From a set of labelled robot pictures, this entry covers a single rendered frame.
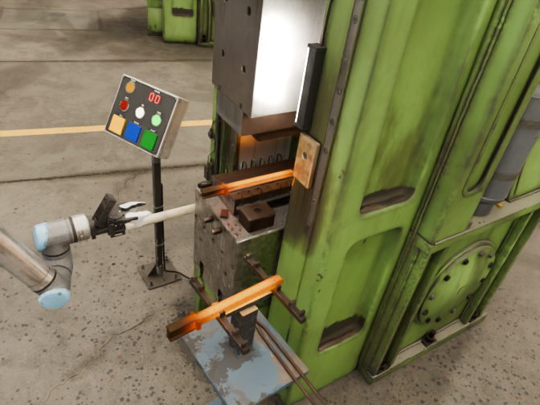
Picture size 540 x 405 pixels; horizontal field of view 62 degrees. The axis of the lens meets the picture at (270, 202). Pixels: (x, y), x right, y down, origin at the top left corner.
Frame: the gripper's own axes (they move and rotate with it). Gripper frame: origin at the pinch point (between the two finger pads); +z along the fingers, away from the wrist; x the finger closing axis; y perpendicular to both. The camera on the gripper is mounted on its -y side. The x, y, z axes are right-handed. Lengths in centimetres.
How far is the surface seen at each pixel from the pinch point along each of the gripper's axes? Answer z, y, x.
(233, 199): 32.9, 1.3, 6.4
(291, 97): 48, -42, 13
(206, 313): 0, 2, 52
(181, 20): 199, 70, -444
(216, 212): 27.6, 8.4, 3.2
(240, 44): 33, -57, 2
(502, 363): 169, 100, 83
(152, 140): 17.9, -1.8, -42.1
